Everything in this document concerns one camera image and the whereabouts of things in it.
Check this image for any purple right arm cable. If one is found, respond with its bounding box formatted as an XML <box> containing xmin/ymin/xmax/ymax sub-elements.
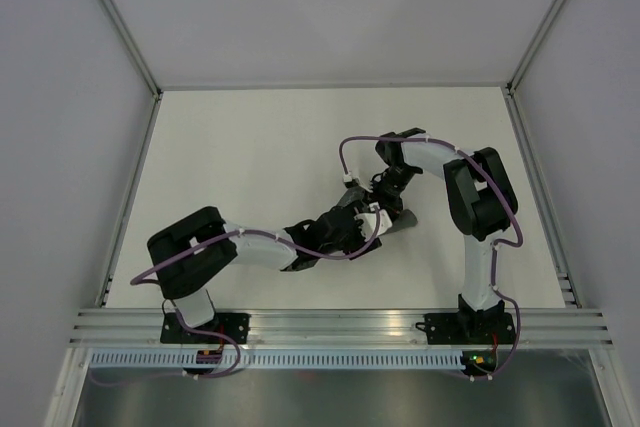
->
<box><xmin>337</xmin><ymin>133</ymin><xmax>526</xmax><ymax>382</ymax></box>

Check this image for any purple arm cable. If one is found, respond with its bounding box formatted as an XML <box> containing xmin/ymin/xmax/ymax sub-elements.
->
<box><xmin>337</xmin><ymin>133</ymin><xmax>526</xmax><ymax>382</ymax></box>
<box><xmin>87</xmin><ymin>214</ymin><xmax>382</xmax><ymax>388</ymax></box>

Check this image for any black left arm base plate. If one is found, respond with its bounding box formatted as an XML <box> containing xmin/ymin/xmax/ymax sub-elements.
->
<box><xmin>160</xmin><ymin>302</ymin><xmax>251</xmax><ymax>345</ymax></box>

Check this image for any grey cloth napkin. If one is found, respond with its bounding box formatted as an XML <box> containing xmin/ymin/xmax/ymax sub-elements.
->
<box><xmin>337</xmin><ymin>186</ymin><xmax>418</xmax><ymax>235</ymax></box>

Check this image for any aluminium frame post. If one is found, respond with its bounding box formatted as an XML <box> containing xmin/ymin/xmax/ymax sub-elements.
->
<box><xmin>69</xmin><ymin>0</ymin><xmax>162</xmax><ymax>100</ymax></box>
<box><xmin>504</xmin><ymin>0</ymin><xmax>601</xmax><ymax>98</ymax></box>

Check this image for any aluminium left frame post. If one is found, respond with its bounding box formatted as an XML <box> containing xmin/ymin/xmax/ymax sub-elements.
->
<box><xmin>69</xmin><ymin>0</ymin><xmax>162</xmax><ymax>100</ymax></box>

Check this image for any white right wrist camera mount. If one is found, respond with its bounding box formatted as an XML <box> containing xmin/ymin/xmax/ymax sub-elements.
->
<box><xmin>342</xmin><ymin>171</ymin><xmax>360</xmax><ymax>188</ymax></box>

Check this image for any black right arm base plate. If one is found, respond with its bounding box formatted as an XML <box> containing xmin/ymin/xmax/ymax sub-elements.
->
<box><xmin>414</xmin><ymin>312</ymin><xmax>516</xmax><ymax>346</ymax></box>

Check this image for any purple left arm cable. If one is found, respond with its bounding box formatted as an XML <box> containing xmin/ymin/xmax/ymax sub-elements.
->
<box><xmin>87</xmin><ymin>214</ymin><xmax>382</xmax><ymax>388</ymax></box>

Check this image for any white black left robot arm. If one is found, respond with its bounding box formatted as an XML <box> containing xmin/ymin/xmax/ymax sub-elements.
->
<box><xmin>132</xmin><ymin>203</ymin><xmax>392</xmax><ymax>343</ymax></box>

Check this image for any aluminium right frame post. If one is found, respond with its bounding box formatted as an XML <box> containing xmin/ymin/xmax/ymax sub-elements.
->
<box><xmin>504</xmin><ymin>0</ymin><xmax>601</xmax><ymax>98</ymax></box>

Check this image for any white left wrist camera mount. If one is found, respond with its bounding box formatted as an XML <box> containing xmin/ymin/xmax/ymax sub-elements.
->
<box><xmin>355</xmin><ymin>210</ymin><xmax>393</xmax><ymax>240</ymax></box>

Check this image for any white slotted cable duct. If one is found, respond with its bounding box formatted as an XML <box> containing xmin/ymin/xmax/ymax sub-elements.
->
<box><xmin>89</xmin><ymin>348</ymin><xmax>463</xmax><ymax>370</ymax></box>

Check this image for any aluminium front rail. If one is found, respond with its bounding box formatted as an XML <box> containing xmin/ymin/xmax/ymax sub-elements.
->
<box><xmin>66</xmin><ymin>308</ymin><xmax>613</xmax><ymax>349</ymax></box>

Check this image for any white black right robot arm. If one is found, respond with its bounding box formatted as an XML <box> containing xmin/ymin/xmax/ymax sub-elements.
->
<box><xmin>371</xmin><ymin>128</ymin><xmax>522</xmax><ymax>342</ymax></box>

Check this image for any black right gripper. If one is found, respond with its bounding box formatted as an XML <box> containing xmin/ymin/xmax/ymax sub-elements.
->
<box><xmin>362</xmin><ymin>164</ymin><xmax>418</xmax><ymax>224</ymax></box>

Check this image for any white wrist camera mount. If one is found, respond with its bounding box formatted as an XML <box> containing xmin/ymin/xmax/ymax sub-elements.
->
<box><xmin>355</xmin><ymin>210</ymin><xmax>393</xmax><ymax>240</ymax></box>
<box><xmin>342</xmin><ymin>171</ymin><xmax>360</xmax><ymax>188</ymax></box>

